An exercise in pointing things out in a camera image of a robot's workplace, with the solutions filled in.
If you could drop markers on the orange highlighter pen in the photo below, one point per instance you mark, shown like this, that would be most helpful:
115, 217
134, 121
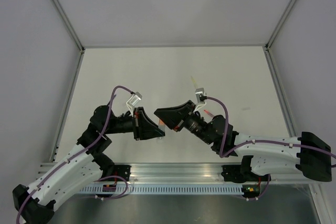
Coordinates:
162, 127

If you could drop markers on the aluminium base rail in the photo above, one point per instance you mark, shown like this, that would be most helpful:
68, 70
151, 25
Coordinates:
187, 173

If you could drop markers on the left frame post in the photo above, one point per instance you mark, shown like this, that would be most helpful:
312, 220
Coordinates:
68, 25

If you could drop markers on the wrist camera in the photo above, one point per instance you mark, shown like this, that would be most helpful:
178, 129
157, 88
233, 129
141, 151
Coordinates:
200, 98
133, 100

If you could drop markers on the red pink pen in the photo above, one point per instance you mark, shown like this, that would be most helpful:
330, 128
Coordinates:
209, 113

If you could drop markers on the frame post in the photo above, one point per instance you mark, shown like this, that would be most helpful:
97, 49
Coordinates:
68, 25
281, 22

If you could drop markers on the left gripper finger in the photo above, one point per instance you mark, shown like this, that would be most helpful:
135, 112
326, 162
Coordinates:
147, 135
146, 125

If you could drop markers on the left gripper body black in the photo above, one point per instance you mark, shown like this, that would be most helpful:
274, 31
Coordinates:
136, 121

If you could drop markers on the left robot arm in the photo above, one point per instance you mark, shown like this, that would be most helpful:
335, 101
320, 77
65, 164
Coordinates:
84, 164

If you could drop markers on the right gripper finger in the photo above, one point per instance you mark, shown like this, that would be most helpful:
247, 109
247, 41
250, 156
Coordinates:
183, 109
174, 120

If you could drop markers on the slotted cable duct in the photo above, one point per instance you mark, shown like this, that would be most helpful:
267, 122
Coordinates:
160, 189

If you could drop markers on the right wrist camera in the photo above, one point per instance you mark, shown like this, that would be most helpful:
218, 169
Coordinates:
200, 98

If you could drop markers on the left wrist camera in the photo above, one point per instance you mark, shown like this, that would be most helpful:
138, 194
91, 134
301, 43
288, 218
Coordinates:
133, 100

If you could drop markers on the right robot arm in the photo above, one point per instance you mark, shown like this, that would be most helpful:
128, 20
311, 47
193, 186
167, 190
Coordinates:
260, 157

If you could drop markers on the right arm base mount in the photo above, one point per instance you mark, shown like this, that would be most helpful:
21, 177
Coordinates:
240, 174

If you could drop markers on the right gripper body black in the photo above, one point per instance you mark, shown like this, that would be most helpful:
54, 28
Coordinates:
190, 123

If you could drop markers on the yellow pen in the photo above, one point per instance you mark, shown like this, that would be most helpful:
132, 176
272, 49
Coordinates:
194, 83

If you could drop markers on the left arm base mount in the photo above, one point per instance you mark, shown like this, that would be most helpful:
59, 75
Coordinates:
123, 171

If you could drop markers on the right frame post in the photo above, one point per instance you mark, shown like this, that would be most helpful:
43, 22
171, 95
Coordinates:
281, 22

